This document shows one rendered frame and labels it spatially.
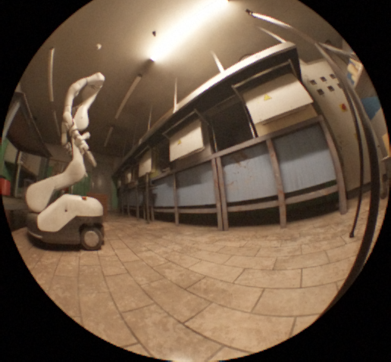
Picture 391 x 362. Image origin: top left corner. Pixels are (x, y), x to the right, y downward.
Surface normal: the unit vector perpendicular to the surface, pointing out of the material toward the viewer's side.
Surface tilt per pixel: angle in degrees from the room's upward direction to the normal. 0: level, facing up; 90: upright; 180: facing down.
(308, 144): 90
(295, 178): 90
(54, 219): 90
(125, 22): 180
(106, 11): 180
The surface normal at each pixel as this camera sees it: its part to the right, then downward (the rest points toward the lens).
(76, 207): 0.84, -0.22
